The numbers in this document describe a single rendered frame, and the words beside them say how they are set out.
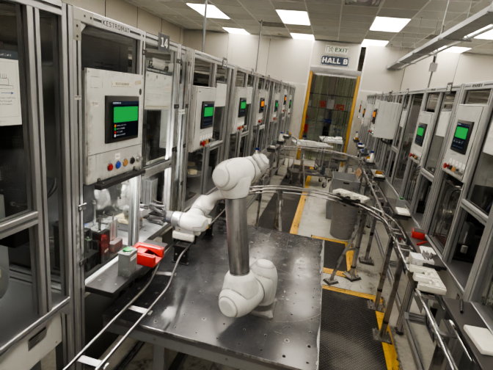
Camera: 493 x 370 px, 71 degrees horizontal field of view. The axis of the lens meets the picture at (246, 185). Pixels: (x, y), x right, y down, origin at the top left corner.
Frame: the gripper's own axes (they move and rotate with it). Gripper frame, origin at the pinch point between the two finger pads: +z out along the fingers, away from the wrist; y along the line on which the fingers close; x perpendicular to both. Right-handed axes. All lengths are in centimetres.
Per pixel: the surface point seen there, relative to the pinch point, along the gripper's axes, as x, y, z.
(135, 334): 51, -42, -28
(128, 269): 51, -8, -22
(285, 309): 11, -34, -96
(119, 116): 45, 61, -11
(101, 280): 57, -12, -13
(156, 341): 51, -42, -39
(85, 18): 62, 96, -7
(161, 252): 28.2, -8.1, -27.0
